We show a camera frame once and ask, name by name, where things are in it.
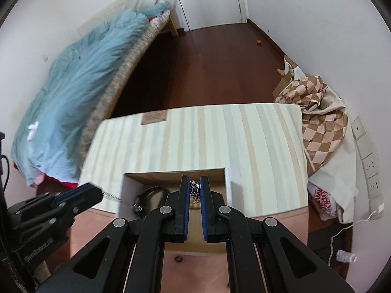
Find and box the thick silver chain bracelet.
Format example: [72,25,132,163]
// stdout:
[189,180,202,202]

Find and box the black smart band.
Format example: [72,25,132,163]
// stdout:
[132,186,170,217]

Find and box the white cardboard box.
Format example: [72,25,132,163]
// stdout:
[116,168,232,255]

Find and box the red bed sheet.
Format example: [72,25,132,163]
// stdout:
[32,173,78,189]

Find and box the blue duvet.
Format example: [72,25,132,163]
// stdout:
[11,2,170,186]

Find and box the white tissue on duvet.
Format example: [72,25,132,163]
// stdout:
[26,121,39,141]

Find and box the pink striped table mat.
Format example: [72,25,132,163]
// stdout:
[68,103,310,293]

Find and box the bed with checkered mattress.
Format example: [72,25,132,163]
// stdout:
[10,0,180,190]

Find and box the red patterned plastic bag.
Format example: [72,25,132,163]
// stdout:
[307,182,339,221]

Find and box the checkered beige blanket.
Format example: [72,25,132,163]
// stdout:
[273,56,348,175]

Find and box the white pillow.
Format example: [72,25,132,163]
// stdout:
[93,0,164,21]

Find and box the white charger with cable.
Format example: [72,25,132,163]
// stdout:
[327,203,385,267]

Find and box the white wall power strip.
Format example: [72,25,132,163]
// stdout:
[351,116,385,220]

